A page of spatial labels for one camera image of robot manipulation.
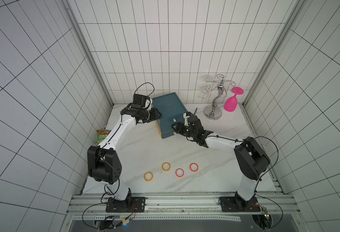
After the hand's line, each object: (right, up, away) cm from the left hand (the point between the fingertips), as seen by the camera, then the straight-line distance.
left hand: (158, 118), depth 85 cm
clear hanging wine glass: (+33, +19, +23) cm, 45 cm away
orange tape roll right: (+3, -30, +1) cm, 30 cm away
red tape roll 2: (+13, -33, -1) cm, 35 cm away
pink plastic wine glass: (+49, +10, +10) cm, 51 cm away
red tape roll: (+22, -30, +1) cm, 37 cm away
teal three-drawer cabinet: (+9, +4, +5) cm, 11 cm away
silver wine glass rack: (+41, +4, +29) cm, 50 cm away
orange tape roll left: (-3, -35, -3) cm, 35 cm away
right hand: (+6, -6, +4) cm, 9 cm away
